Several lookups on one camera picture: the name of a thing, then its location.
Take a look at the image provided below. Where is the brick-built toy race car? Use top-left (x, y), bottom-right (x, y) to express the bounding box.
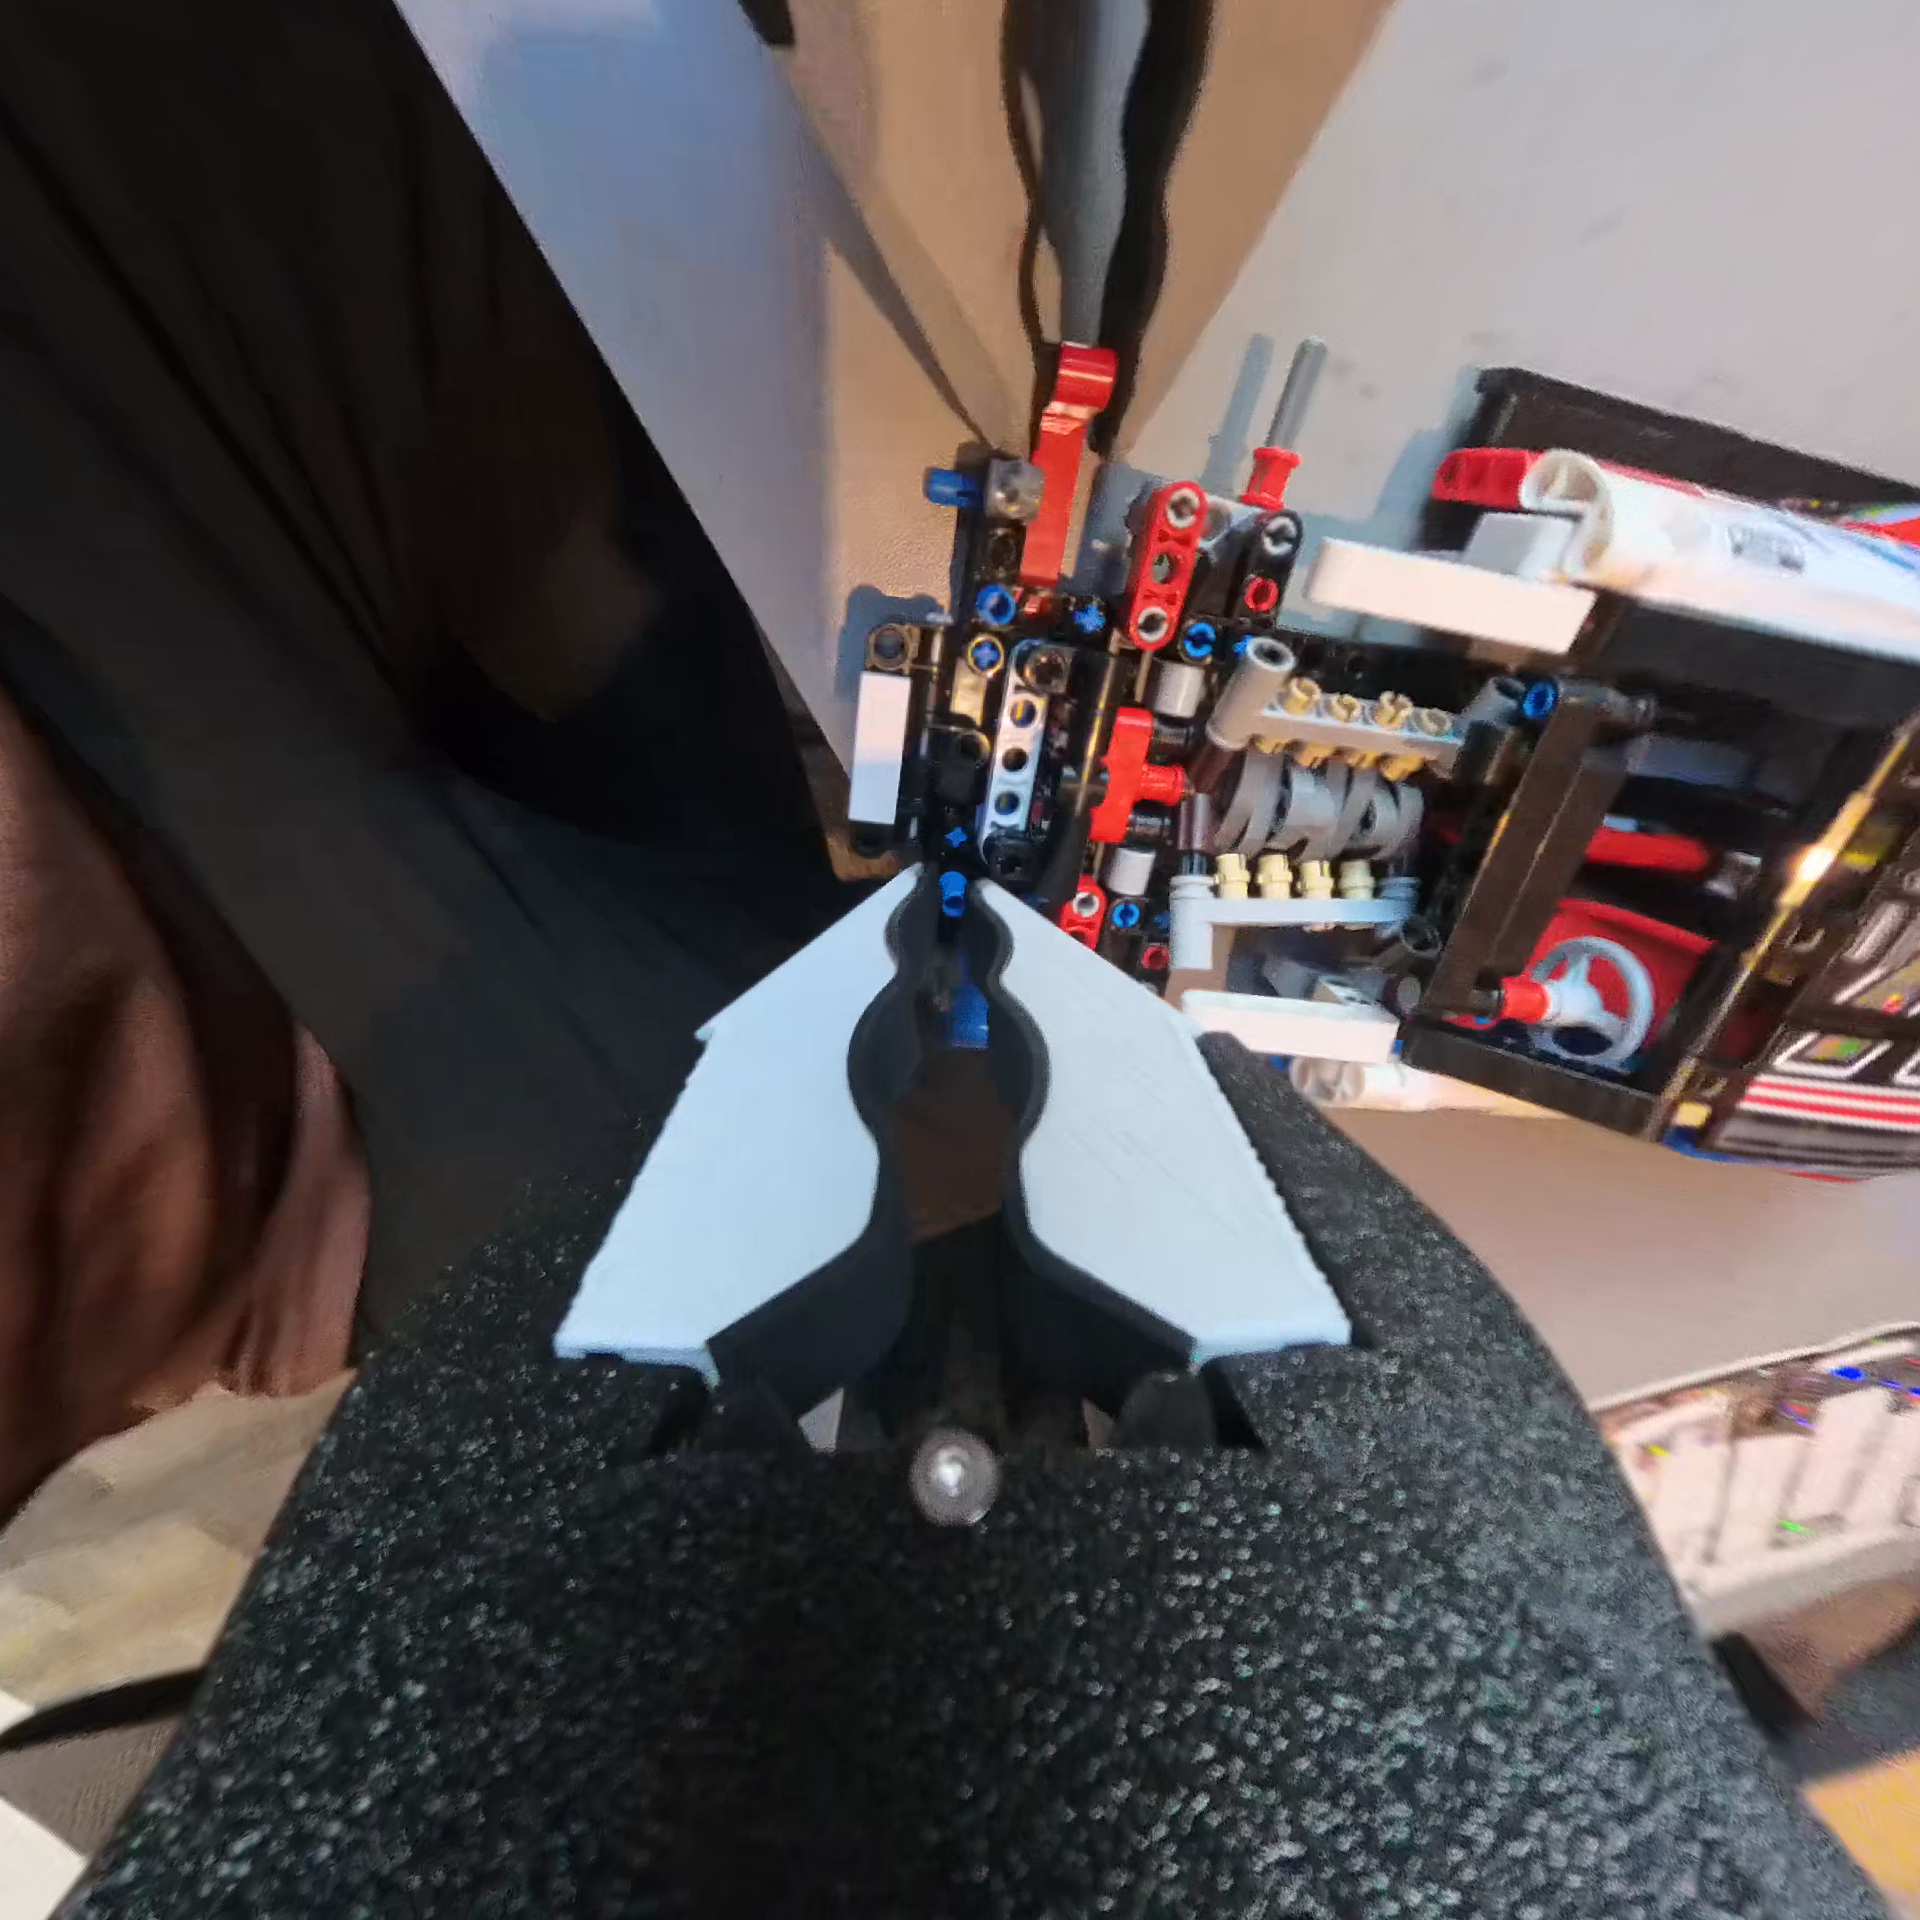
top-left (843, 337), bottom-right (1920, 1187)

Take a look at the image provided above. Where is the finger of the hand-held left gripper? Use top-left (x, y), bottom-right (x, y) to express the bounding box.
top-left (1100, 0), bottom-right (1402, 457)
top-left (784, 0), bottom-right (1059, 454)

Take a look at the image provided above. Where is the holographic sticker sheet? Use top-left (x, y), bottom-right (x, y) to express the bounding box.
top-left (1598, 1327), bottom-right (1920, 1613)

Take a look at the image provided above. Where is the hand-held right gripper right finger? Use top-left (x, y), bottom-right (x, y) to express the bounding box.
top-left (972, 879), bottom-right (1356, 1369)

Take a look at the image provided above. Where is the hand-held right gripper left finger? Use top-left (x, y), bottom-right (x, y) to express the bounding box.
top-left (556, 867), bottom-right (929, 1386)

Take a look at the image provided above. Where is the person's brown sweater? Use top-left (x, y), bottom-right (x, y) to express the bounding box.
top-left (0, 691), bottom-right (375, 1517)

